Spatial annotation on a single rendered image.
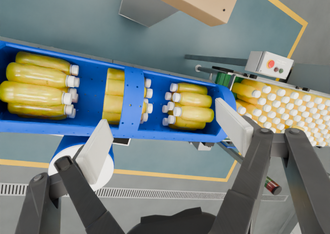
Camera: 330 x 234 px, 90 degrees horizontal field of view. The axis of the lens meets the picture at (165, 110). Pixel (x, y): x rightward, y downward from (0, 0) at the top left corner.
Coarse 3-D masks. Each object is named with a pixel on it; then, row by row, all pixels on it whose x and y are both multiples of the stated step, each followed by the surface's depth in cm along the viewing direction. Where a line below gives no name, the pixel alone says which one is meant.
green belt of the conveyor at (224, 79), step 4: (220, 76) 100; (224, 76) 99; (228, 76) 100; (216, 80) 102; (220, 80) 100; (224, 80) 100; (228, 80) 101; (236, 80) 103; (240, 80) 104; (220, 84) 101; (224, 84) 101; (232, 92) 105; (236, 96) 107
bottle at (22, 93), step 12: (0, 84) 47; (12, 84) 48; (24, 84) 50; (36, 84) 52; (0, 96) 47; (12, 96) 48; (24, 96) 49; (36, 96) 50; (48, 96) 51; (60, 96) 53
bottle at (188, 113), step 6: (180, 108) 70; (186, 108) 69; (192, 108) 70; (198, 108) 71; (204, 108) 73; (210, 108) 75; (180, 114) 69; (186, 114) 69; (192, 114) 69; (198, 114) 70; (204, 114) 71; (210, 114) 72; (192, 120) 71; (198, 120) 72; (204, 120) 72; (210, 120) 73
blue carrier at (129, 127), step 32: (0, 64) 55; (96, 64) 64; (96, 96) 75; (128, 96) 53; (160, 96) 85; (224, 96) 69; (0, 128) 47; (32, 128) 49; (64, 128) 51; (128, 128) 57; (160, 128) 82
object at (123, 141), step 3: (57, 135) 154; (60, 135) 155; (63, 135) 156; (114, 138) 172; (117, 138) 173; (120, 138) 174; (123, 138) 175; (126, 138) 176; (129, 138) 177; (114, 141) 173; (117, 141) 174; (120, 141) 175; (123, 141) 176; (126, 141) 177; (129, 141) 179; (120, 144) 177; (123, 144) 178; (126, 144) 179
